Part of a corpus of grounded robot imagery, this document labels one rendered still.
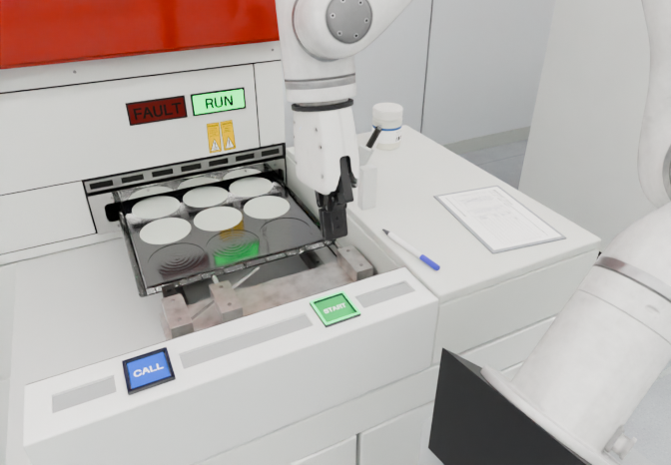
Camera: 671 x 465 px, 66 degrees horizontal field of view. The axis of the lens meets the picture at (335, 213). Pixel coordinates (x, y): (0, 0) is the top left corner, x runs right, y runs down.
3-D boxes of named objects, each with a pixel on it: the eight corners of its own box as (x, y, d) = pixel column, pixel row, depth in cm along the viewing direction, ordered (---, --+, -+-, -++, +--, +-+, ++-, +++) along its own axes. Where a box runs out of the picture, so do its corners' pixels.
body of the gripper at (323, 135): (277, 95, 65) (288, 182, 69) (309, 102, 56) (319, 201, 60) (332, 88, 68) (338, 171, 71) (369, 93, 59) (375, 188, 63)
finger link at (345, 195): (329, 134, 61) (317, 158, 66) (351, 192, 59) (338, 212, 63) (337, 133, 61) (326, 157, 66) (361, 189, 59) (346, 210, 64)
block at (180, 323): (163, 311, 87) (160, 297, 85) (184, 305, 88) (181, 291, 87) (173, 342, 81) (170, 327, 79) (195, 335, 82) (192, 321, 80)
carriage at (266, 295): (161, 326, 88) (158, 312, 86) (351, 268, 102) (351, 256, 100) (171, 357, 82) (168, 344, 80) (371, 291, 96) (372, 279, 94)
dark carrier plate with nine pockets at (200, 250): (122, 202, 116) (121, 200, 116) (267, 172, 129) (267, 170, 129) (147, 289, 90) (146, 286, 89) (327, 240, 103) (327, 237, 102)
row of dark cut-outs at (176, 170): (87, 192, 109) (84, 181, 108) (282, 154, 126) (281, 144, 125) (87, 193, 109) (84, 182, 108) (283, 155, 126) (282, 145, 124)
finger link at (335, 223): (319, 191, 65) (324, 239, 67) (330, 197, 62) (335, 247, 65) (341, 186, 66) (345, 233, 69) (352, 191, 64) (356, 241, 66)
